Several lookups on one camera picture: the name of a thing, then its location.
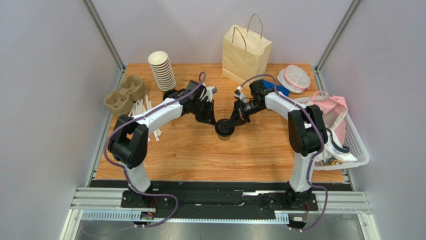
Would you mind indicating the cardboard cup carrier stack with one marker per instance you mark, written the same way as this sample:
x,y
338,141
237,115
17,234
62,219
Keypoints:
x,y
120,102

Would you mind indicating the brown paper bag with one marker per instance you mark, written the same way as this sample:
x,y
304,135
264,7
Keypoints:
x,y
245,53

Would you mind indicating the white garment in basket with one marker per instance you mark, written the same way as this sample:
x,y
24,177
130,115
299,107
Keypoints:
x,y
334,152

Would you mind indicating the single paper cup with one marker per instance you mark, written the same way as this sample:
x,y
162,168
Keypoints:
x,y
224,137

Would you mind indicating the stack of paper cups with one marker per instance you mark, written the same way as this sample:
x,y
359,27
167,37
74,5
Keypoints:
x,y
162,70

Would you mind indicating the white plastic basket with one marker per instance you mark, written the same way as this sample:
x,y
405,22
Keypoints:
x,y
352,140

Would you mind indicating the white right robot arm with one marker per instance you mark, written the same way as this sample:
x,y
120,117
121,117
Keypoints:
x,y
306,133

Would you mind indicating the stack of black lids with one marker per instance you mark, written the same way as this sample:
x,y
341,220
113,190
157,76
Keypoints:
x,y
171,94

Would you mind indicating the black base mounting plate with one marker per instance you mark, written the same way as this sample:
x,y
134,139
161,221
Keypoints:
x,y
218,200

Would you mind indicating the aluminium frame rail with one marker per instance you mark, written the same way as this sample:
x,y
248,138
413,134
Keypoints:
x,y
103,204

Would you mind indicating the pile of wrapped straws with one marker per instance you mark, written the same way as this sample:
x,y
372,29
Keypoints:
x,y
140,106

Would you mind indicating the white pink mesh pouches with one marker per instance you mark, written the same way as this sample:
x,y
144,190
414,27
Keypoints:
x,y
294,79

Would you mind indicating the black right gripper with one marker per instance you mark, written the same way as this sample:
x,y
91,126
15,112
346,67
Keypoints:
x,y
240,111

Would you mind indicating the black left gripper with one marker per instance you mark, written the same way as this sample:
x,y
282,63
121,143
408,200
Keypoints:
x,y
209,118

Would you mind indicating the blue cloth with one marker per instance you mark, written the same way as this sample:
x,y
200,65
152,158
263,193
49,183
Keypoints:
x,y
282,89

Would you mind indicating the pink mesh bag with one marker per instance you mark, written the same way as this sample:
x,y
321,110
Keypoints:
x,y
334,109

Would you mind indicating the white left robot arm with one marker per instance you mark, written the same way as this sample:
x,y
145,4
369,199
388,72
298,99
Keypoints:
x,y
128,143

